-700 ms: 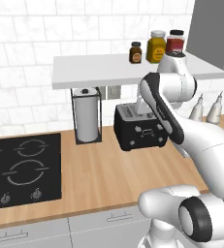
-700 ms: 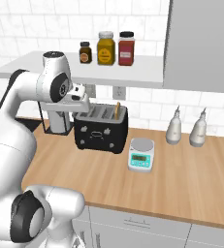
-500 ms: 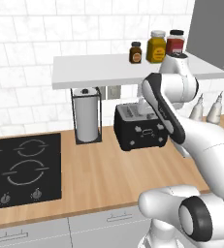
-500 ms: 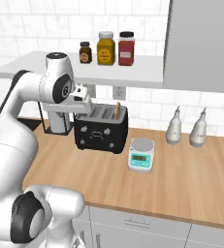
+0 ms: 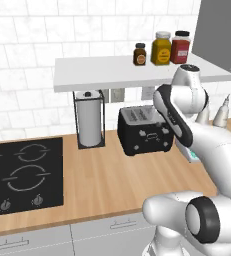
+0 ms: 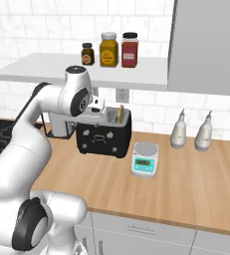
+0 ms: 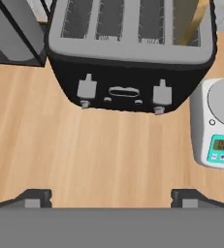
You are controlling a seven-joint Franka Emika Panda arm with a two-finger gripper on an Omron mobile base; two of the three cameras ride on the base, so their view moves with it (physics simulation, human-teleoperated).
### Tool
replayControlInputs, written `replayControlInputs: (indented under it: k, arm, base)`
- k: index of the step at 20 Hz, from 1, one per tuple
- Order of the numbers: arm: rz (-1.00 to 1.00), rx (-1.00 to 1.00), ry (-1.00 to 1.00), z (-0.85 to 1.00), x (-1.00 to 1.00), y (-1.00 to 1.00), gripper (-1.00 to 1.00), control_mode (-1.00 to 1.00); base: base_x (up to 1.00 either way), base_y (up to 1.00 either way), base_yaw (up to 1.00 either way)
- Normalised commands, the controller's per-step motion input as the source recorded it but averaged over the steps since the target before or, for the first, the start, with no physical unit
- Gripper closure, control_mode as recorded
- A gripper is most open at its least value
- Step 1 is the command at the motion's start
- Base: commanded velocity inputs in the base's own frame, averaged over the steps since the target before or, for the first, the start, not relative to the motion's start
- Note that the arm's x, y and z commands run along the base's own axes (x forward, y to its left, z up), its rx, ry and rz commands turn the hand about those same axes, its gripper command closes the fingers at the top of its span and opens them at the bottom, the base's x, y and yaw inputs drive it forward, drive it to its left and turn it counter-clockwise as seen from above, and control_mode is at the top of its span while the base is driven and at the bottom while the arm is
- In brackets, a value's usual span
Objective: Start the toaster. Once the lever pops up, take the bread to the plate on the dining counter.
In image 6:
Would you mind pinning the brown bread slice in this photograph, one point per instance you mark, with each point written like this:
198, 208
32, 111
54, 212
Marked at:
120, 114

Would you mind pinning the white wall shelf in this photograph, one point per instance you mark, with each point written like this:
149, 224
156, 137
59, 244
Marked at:
46, 69

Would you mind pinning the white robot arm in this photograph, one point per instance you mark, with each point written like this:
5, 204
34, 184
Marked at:
18, 156

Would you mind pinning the white wall socket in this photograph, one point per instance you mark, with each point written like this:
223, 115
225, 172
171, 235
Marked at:
122, 95

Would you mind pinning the grey wall cupboard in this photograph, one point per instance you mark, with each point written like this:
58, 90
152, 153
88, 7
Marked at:
206, 43

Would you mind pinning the yellow jar with grey lid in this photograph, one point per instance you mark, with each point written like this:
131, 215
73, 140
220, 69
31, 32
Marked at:
109, 50

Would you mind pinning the white and teal kitchen scale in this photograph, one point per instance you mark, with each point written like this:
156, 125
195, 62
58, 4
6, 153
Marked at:
145, 158

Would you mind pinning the white spout bottle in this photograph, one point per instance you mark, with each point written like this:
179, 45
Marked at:
179, 132
203, 135

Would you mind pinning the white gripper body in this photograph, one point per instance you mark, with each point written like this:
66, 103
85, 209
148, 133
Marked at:
98, 107

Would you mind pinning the red jar with black lid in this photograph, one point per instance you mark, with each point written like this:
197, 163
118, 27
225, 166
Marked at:
130, 50

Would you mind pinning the black toaster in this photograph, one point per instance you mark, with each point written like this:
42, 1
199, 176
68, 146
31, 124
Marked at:
103, 139

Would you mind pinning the grey narrow cupboard door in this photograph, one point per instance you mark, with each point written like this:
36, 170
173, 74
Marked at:
84, 237

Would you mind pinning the grey drawer front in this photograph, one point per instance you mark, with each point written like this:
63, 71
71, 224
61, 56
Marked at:
113, 224
219, 244

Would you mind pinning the small brown jar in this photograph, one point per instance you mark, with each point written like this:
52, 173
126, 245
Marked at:
87, 54

